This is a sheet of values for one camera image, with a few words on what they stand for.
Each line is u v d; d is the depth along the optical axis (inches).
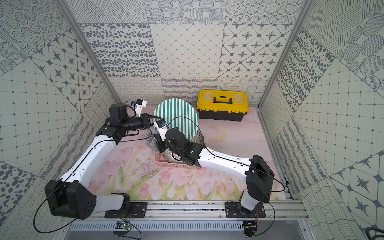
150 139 27.6
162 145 24.7
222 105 38.9
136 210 28.9
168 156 35.6
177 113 31.0
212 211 29.9
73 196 15.8
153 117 28.5
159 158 35.7
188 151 21.8
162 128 23.7
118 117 23.1
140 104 27.4
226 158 18.9
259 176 16.5
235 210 28.8
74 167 17.3
